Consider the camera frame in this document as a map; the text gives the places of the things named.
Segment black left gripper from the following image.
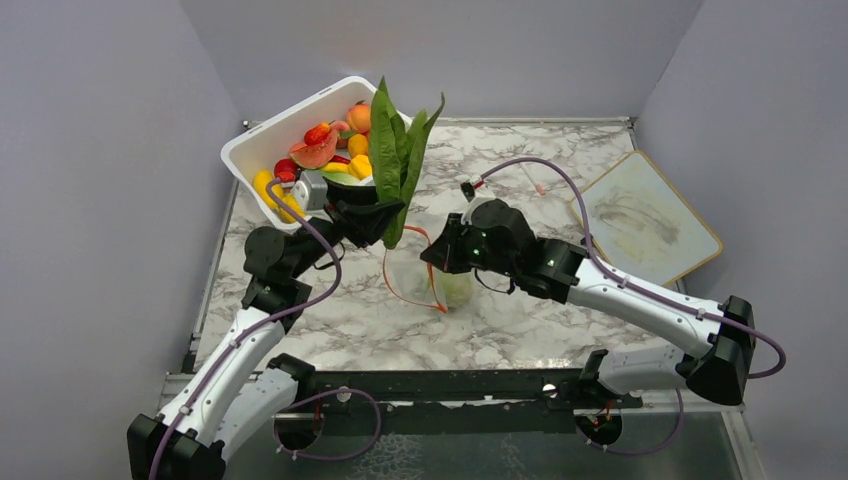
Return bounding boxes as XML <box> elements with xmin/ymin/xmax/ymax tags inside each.
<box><xmin>288</xmin><ymin>177</ymin><xmax>404</xmax><ymax>279</ymax></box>

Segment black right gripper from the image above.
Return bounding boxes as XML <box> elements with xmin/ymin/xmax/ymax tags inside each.
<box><xmin>421</xmin><ymin>213</ymin><xmax>518</xmax><ymax>279</ymax></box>

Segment green cabbage toy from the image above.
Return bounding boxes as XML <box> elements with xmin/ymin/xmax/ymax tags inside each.
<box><xmin>434</xmin><ymin>270</ymin><xmax>474</xmax><ymax>310</ymax></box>

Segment clear zip bag orange zipper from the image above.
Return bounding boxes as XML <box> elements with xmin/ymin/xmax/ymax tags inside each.
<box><xmin>382</xmin><ymin>225</ymin><xmax>451</xmax><ymax>314</ymax></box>

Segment green leafy vegetable toy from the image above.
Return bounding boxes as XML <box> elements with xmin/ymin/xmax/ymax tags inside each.
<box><xmin>368</xmin><ymin>79</ymin><xmax>446</xmax><ymax>250</ymax></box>

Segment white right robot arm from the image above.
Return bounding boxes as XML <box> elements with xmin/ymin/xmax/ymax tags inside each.
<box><xmin>420</xmin><ymin>199</ymin><xmax>756</xmax><ymax>407</ymax></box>

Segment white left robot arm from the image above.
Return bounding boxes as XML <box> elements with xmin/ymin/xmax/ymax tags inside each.
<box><xmin>127</xmin><ymin>179</ymin><xmax>405</xmax><ymax>479</ymax></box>

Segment light green lettuce toy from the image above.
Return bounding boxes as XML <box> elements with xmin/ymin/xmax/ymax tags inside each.
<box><xmin>322</xmin><ymin>172</ymin><xmax>361</xmax><ymax>186</ymax></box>

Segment yellow bell pepper toy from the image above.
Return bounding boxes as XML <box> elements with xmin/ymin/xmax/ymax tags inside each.
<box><xmin>348</xmin><ymin>154</ymin><xmax>373</xmax><ymax>180</ymax></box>

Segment small yellow mango toy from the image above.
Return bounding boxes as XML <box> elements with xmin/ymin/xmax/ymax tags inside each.
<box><xmin>347</xmin><ymin>133</ymin><xmax>369</xmax><ymax>159</ymax></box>

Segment watermelon slice toy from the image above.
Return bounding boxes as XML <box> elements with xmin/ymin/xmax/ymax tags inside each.
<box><xmin>289</xmin><ymin>130</ymin><xmax>339</xmax><ymax>170</ymax></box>

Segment peach toy at back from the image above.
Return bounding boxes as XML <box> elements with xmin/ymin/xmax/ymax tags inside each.
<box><xmin>346</xmin><ymin>102</ymin><xmax>371</xmax><ymax>134</ymax></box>

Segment yellow banana toy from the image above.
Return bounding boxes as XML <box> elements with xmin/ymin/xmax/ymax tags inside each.
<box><xmin>252</xmin><ymin>169</ymin><xmax>285</xmax><ymax>213</ymax></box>

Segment white marker pen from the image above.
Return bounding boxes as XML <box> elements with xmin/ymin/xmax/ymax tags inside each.
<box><xmin>519</xmin><ymin>162</ymin><xmax>546</xmax><ymax>196</ymax></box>

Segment white plastic bin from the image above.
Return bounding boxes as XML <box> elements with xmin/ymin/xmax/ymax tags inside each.
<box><xmin>221</xmin><ymin>76</ymin><xmax>377</xmax><ymax>233</ymax></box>

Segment wood framed white board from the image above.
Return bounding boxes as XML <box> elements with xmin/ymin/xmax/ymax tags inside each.
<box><xmin>581</xmin><ymin>150</ymin><xmax>723</xmax><ymax>286</ymax></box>

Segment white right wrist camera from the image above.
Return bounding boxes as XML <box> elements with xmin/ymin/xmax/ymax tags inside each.
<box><xmin>460</xmin><ymin>180</ymin><xmax>496</xmax><ymax>224</ymax></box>

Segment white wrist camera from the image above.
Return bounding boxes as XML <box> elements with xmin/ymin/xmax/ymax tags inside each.
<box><xmin>460</xmin><ymin>180</ymin><xmax>496</xmax><ymax>224</ymax></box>
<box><xmin>291</xmin><ymin>170</ymin><xmax>328</xmax><ymax>212</ymax></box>

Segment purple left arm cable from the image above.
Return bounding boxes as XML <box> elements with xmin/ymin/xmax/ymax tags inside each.
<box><xmin>146</xmin><ymin>177</ymin><xmax>344</xmax><ymax>480</ymax></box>

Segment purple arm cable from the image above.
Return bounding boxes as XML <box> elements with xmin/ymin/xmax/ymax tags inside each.
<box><xmin>146</xmin><ymin>177</ymin><xmax>344</xmax><ymax>480</ymax></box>
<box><xmin>473</xmin><ymin>157</ymin><xmax>788</xmax><ymax>380</ymax></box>

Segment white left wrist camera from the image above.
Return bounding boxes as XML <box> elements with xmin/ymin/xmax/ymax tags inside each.
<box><xmin>291</xmin><ymin>170</ymin><xmax>328</xmax><ymax>212</ymax></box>

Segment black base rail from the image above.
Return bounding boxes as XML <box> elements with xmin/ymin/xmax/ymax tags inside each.
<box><xmin>274</xmin><ymin>368</ymin><xmax>642</xmax><ymax>440</ymax></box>

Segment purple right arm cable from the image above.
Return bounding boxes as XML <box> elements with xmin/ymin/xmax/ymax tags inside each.
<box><xmin>473</xmin><ymin>157</ymin><xmax>788</xmax><ymax>380</ymax></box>

